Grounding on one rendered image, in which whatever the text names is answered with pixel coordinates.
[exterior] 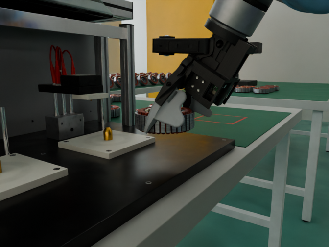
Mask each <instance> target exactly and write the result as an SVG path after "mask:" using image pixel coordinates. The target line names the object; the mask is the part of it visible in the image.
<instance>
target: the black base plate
mask: <svg viewBox="0 0 329 247"><path fill-rule="evenodd" d="M106 127H110V129H111V130H116V131H122V132H128V133H134V134H139V135H146V136H152V137H155V142H153V143H151V144H148V145H146V146H143V147H141V148H138V149H135V150H133V151H130V152H127V153H125V154H122V155H120V156H117V157H114V158H112V159H105V158H101V157H97V156H93V155H89V154H85V153H81V152H76V151H73V150H69V149H64V148H59V147H58V142H60V141H64V140H68V139H72V138H75V137H79V136H83V135H87V134H91V133H95V132H99V131H102V127H101V122H98V120H91V121H86V122H84V134H83V135H79V136H75V137H71V138H67V139H63V140H55V139H51V138H47V133H46V130H42V131H37V132H32V133H28V134H23V135H18V136H14V137H9V138H8V141H9V150H10V154H13V153H18V154H21V155H24V156H28V157H31V158H34V159H38V160H41V161H45V162H48V163H51V164H55V165H58V166H61V167H64V168H68V175H67V176H64V177H62V178H59V179H57V180H54V181H52V182H49V183H46V184H44V185H41V186H38V187H36V188H33V189H31V190H28V191H25V192H23V193H20V194H17V195H15V196H12V197H10V198H7V199H4V200H1V201H0V247H91V246H92V245H94V244H95V243H97V242H98V241H100V240H101V239H103V238H104V237H106V236H107V235H108V234H110V233H111V232H113V231H114V230H116V229H117V228H119V227H120V226H122V225H123V224H125V223H126V222H127V221H129V220H130V219H132V218H133V217H135V216H136V215H137V214H139V213H140V212H142V211H143V210H145V209H146V208H148V207H149V206H151V205H152V204H154V203H155V202H157V201H158V200H160V199H161V198H163V197H164V196H165V195H167V194H168V193H170V192H171V191H173V190H174V189H176V188H177V187H179V186H180V185H182V184H183V183H184V182H186V181H187V180H189V179H190V178H192V177H193V176H195V175H196V174H198V173H199V172H201V171H202V170H203V169H205V168H206V167H208V166H209V165H211V164H212V163H213V162H215V161H216V160H218V159H219V158H221V157H222V156H224V155H225V154H227V153H228V152H230V151H231V150H233V149H234V148H235V139H228V138H221V137H214V136H208V135H201V134H194V133H187V132H183V133H178V134H176V133H174V134H171V133H170V134H166V133H165V134H161V133H160V134H157V133H156V134H152V133H151V134H149V133H147V134H146V133H145V132H142V131H139V130H137V129H136V128H135V125H132V126H126V125H125V126H124V125H122V123H116V122H106V123H105V128H106Z"/></svg>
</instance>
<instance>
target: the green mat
mask: <svg viewBox="0 0 329 247"><path fill-rule="evenodd" d="M153 103H154V101H146V100H136V109H141V108H146V107H148V106H149V105H150V104H153ZM111 105H116V106H118V107H120V116H118V117H115V118H111V121H112V122H116V123H122V108H121V102H113V103H112V104H111ZM210 109H211V111H212V115H211V116H210V117H206V116H202V115H201V114H199V113H197V112H195V118H196V119H195V120H194V128H193V129H191V130H189V131H186V132H187V133H194V134H201V135H208V136H214V137H221V138H228V139H235V146H238V147H244V148H246V147H247V146H249V145H250V144H251V143H252V142H254V141H255V140H256V139H258V138H259V137H260V136H262V135H263V134H264V133H266V132H267V131H268V130H270V129H271V128H272V127H274V126H275V125H276V124H278V123H279V122H281V121H282V120H283V119H285V118H286V117H287V116H289V115H290V114H291V113H290V112H278V111H266V110H254V109H242V108H230V107H218V106H211V107H210ZM200 116H202V117H200ZM197 117H199V118H197ZM245 117H247V118H245ZM243 118H245V119H243ZM241 119H243V120H241ZM197 120H198V121H197ZM238 120H241V121H239V122H237V123H235V124H232V123H234V122H236V121H238ZM209 121H210V122H209ZM214 122H215V123H214ZM218 122H219V123H218ZM226 123H228V124H226Z"/></svg>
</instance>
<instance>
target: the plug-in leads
mask: <svg viewBox="0 0 329 247"><path fill-rule="evenodd" d="M52 47H53V48H54V51H55V60H56V61H55V68H54V66H53V63H52V61H51V51H52ZM64 52H67V53H68V54H69V55H70V57H71V75H76V74H75V67H74V62H73V58H72V55H71V54H70V52H69V51H68V50H64V51H63V52H62V51H61V48H60V47H58V46H57V47H56V49H55V46H54V45H51V47H50V55H49V58H50V71H51V77H52V82H53V83H55V85H59V84H61V72H62V75H67V72H66V68H65V63H64V59H63V54H64Z"/></svg>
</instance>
